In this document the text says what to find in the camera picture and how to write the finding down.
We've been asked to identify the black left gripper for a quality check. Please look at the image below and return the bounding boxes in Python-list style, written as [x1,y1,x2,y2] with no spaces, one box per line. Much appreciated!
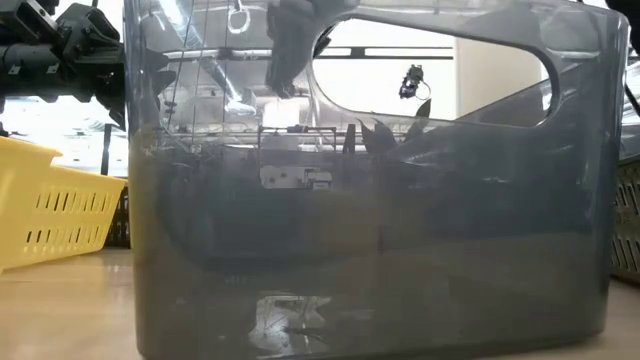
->
[53,2,128,132]

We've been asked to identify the yellow slotted plastic basket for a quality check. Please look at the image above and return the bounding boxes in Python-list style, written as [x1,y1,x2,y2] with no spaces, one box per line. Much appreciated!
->
[0,136,127,274]

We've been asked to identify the translucent grey plastic bin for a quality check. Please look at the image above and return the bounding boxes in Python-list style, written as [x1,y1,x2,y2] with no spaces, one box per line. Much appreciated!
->
[123,0,631,360]

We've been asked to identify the grey slotted plastic basket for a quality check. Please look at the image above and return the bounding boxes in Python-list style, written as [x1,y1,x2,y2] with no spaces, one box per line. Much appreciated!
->
[609,157,640,285]

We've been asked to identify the black metal rig frame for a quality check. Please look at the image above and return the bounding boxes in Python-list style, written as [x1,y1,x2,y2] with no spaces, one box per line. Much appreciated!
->
[98,122,114,177]

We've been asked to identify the black ceiling rail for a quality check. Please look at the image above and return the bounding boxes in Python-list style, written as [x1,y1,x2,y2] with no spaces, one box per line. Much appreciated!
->
[315,45,455,62]

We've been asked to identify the black ceiling camera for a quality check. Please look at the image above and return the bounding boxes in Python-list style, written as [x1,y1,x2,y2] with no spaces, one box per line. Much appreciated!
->
[397,63,432,101]

